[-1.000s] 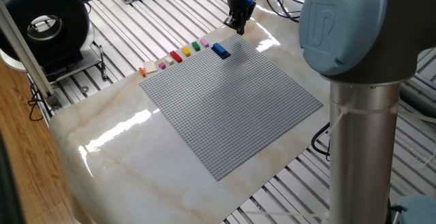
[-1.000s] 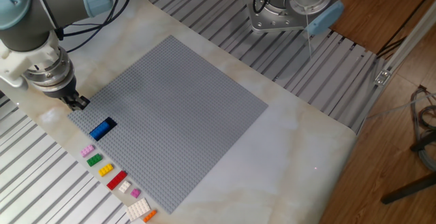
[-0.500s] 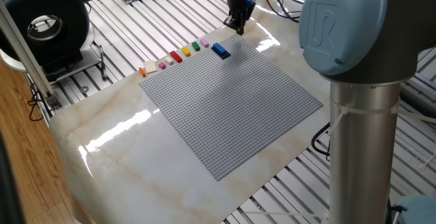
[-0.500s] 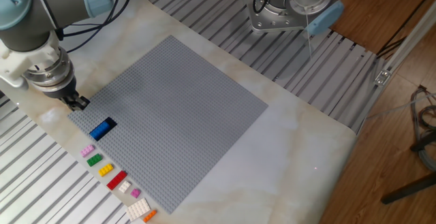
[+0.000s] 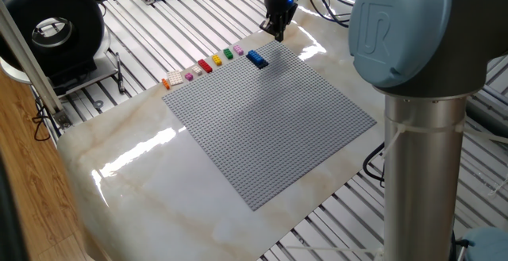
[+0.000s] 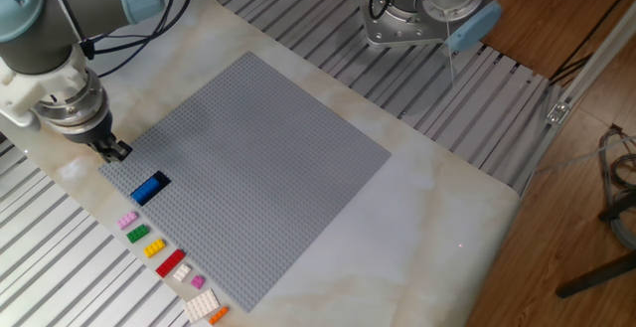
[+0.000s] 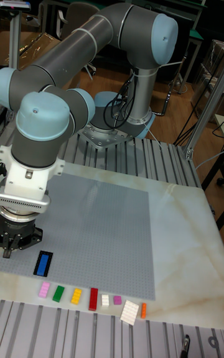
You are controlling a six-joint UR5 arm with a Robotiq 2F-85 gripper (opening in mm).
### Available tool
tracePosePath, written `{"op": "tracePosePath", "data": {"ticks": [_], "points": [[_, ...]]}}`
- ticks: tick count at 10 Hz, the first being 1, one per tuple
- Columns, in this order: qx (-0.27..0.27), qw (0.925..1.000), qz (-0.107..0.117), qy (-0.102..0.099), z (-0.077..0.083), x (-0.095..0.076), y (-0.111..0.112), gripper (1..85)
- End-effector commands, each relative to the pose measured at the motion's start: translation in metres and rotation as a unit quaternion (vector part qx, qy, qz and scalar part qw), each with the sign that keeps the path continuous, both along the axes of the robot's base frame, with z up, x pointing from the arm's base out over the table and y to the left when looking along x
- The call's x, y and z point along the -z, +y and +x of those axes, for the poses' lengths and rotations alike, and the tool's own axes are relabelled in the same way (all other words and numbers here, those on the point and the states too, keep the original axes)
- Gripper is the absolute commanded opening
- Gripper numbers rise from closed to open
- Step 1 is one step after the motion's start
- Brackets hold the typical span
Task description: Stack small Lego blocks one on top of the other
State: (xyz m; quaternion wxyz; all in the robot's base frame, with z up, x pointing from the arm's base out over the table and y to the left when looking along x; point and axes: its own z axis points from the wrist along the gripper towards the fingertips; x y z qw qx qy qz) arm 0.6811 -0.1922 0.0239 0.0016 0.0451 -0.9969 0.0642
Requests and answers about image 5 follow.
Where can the light pink Lego brick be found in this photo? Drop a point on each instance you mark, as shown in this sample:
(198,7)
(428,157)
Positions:
(238,50)

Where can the black curved panel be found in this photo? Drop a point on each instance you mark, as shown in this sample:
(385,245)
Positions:
(10,213)

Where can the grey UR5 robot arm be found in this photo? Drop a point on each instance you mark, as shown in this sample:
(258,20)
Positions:
(420,173)

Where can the black metal pen tool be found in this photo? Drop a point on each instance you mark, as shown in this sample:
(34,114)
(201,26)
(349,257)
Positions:
(120,72)

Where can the small magenta Lego brick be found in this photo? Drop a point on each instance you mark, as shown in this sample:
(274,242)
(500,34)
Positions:
(189,76)

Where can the blue Lego brick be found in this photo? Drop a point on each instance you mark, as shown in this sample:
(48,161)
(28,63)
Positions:
(256,57)

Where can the small white Lego brick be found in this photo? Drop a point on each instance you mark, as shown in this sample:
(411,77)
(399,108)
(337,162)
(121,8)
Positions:
(197,70)

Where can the small metal washer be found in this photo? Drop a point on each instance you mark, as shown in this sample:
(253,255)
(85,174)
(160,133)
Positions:
(95,102)

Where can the glossy marble pattern mat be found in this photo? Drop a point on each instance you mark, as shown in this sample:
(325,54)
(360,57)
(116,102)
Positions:
(166,197)

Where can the black Lego plate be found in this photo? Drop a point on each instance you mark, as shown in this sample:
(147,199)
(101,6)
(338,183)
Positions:
(264,65)

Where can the large white Lego plate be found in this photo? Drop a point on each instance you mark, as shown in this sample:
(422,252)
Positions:
(175,78)

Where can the yellow Lego brick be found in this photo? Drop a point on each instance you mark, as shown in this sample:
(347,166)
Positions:
(216,60)

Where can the grey Lego baseplate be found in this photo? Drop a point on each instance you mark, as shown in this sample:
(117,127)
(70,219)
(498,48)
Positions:
(270,130)

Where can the red Lego brick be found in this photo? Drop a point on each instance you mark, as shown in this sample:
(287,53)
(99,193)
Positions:
(205,66)

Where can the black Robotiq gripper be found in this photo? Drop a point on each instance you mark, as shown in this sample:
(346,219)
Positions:
(279,9)

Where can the green Lego brick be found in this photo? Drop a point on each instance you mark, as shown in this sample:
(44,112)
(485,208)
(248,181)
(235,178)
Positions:
(228,53)

